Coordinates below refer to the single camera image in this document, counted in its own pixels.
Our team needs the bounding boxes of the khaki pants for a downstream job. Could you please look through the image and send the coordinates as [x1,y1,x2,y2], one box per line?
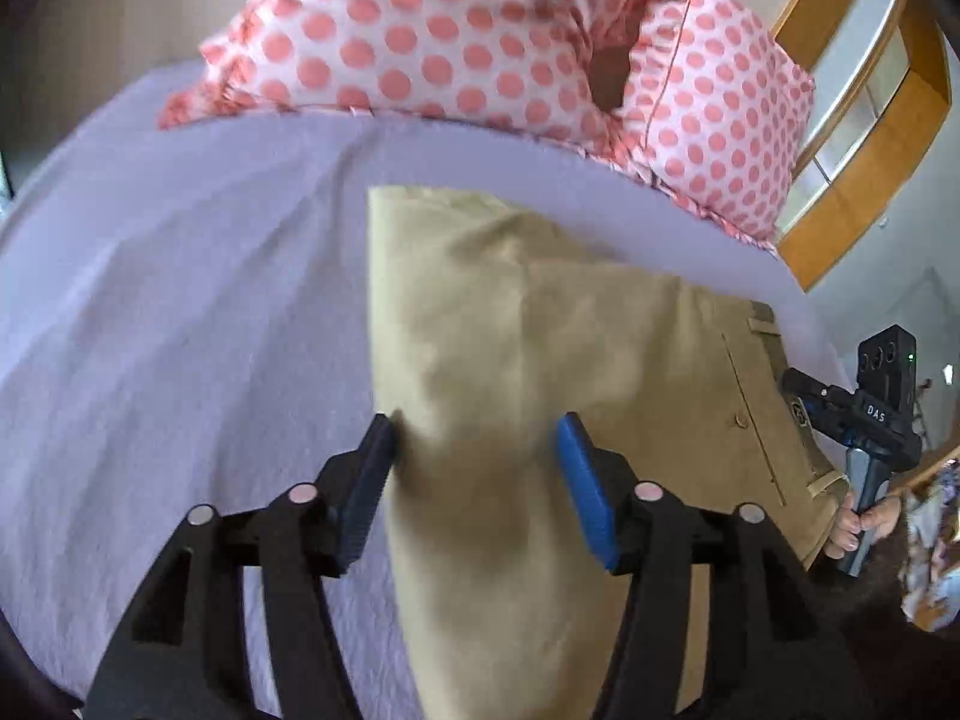
[367,186,850,720]

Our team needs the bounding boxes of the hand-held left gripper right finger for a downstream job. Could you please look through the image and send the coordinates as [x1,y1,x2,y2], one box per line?
[555,412,875,720]

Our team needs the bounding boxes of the wooden headboard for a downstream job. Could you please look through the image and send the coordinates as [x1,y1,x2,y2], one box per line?
[771,0,953,293]

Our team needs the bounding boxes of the pink polka dot pillow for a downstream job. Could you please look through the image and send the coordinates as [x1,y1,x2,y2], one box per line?
[592,0,817,248]
[156,0,702,147]

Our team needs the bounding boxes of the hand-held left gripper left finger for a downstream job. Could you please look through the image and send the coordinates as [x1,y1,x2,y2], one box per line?
[82,412,398,720]

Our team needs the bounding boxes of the person's right hand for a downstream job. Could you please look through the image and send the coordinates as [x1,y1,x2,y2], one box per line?
[823,487,904,560]

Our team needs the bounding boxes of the lavender bed sheet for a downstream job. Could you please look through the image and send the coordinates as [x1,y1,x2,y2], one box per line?
[0,60,848,720]

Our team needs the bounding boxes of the floral cloth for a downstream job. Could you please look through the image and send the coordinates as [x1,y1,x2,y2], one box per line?
[897,457,960,632]

